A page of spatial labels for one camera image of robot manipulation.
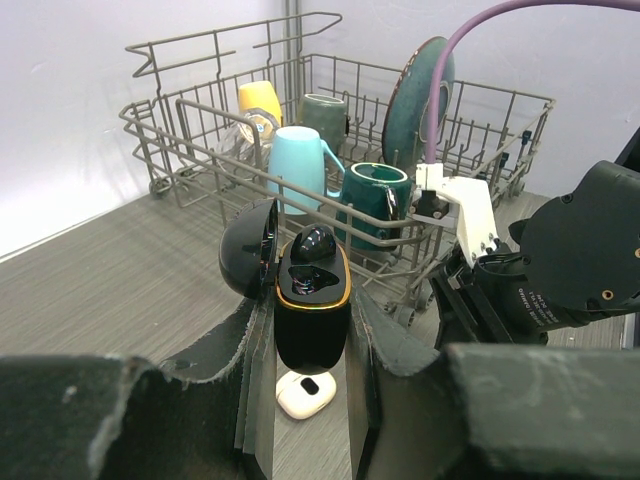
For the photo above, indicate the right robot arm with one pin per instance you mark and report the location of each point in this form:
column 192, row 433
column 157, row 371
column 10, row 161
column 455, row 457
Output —
column 577, row 263

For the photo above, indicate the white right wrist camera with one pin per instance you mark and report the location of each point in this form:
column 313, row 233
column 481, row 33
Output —
column 456, row 202

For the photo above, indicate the dark teal mug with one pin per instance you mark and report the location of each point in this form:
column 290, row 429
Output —
column 380, row 191

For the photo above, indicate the yellow mug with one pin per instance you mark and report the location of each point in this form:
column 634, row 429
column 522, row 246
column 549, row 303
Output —
column 260, row 94

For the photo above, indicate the metal wire dish rack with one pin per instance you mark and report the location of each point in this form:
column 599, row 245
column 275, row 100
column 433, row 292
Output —
column 197, row 77

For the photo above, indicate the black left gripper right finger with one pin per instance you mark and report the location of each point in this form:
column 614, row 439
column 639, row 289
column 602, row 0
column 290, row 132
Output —
column 485, row 411

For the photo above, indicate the dark grey-green mug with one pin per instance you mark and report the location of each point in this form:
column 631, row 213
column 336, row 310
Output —
column 325, row 114

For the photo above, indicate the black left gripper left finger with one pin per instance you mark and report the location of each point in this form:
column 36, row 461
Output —
column 207, row 412

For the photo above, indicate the light blue mug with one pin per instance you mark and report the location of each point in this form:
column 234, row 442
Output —
column 298, row 155

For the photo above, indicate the black earbud charging case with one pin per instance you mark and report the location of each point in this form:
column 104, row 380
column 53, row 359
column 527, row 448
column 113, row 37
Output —
column 311, row 309

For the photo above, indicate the clear glass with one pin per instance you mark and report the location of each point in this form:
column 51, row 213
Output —
column 249, row 142

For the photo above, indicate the blue ceramic plate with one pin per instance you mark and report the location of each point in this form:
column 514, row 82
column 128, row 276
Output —
column 405, row 126

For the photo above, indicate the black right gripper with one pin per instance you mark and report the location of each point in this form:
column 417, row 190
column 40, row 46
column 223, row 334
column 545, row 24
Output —
column 466, row 314

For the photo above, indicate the cream earbud charging case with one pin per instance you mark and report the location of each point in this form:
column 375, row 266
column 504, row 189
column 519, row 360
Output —
column 303, row 396

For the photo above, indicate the black earbud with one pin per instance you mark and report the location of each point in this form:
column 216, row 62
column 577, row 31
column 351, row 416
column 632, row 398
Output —
column 313, row 243

